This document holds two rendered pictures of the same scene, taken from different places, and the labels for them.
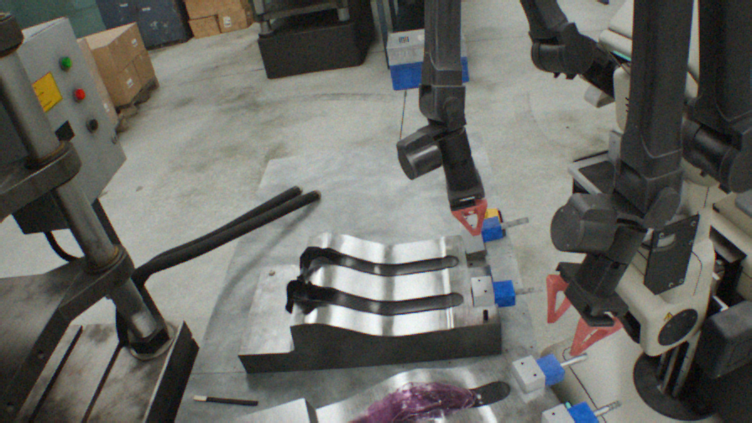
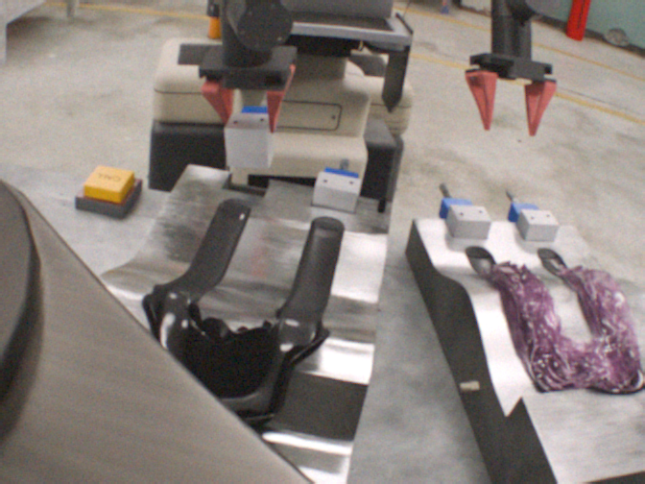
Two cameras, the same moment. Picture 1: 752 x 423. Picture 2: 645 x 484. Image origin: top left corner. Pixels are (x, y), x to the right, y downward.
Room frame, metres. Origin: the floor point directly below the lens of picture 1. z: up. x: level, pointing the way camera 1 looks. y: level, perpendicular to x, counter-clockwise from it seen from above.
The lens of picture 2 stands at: (0.77, 0.63, 1.35)
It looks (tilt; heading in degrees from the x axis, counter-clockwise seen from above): 33 degrees down; 265
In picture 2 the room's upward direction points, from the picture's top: 9 degrees clockwise
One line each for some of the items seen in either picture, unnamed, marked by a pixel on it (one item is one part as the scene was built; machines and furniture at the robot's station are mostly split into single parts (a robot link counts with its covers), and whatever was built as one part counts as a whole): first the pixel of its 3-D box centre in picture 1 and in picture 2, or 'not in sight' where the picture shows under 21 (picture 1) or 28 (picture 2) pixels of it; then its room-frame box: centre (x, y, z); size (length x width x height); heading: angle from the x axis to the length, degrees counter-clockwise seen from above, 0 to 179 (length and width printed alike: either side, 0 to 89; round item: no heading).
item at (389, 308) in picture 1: (369, 279); (256, 275); (0.77, 0.04, 0.92); 0.35 x 0.16 x 0.09; 81
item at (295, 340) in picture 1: (366, 294); (239, 321); (0.78, 0.05, 0.87); 0.50 x 0.26 x 0.14; 81
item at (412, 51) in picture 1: (426, 44); not in sight; (4.03, -0.66, 0.28); 0.61 x 0.41 x 0.15; 78
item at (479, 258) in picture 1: (477, 264); (245, 197); (0.79, -0.18, 0.87); 0.05 x 0.05 x 0.04; 81
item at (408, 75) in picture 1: (429, 65); not in sight; (4.03, -0.65, 0.11); 0.61 x 0.41 x 0.22; 78
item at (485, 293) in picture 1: (508, 293); (340, 182); (0.68, -0.21, 0.89); 0.13 x 0.05 x 0.05; 82
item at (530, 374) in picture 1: (553, 368); (456, 210); (0.52, -0.24, 0.86); 0.13 x 0.05 x 0.05; 98
